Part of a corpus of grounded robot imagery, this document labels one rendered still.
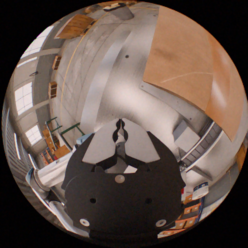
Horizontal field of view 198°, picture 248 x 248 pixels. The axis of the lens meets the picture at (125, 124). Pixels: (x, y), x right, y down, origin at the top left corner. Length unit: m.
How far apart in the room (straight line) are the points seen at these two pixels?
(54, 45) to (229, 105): 5.08
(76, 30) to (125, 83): 2.69
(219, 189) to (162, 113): 4.80
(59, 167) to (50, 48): 4.89
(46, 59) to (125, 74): 4.77
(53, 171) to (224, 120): 0.47
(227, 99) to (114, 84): 0.47
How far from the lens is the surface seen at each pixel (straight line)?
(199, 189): 0.96
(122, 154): 0.41
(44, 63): 5.00
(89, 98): 0.60
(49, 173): 0.37
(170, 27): 0.16
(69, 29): 2.84
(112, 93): 0.47
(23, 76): 5.10
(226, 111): 0.16
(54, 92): 3.95
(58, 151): 1.99
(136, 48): 0.47
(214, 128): 0.49
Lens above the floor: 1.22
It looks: 56 degrees down
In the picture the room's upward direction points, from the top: 134 degrees counter-clockwise
